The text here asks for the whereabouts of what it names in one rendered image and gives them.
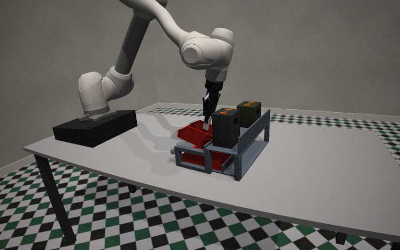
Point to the olive green case with orange latches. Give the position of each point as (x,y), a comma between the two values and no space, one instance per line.
(250,112)

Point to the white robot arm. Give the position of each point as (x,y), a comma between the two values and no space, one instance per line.
(197,51)

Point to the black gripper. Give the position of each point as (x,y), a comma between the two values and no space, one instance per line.
(210,101)

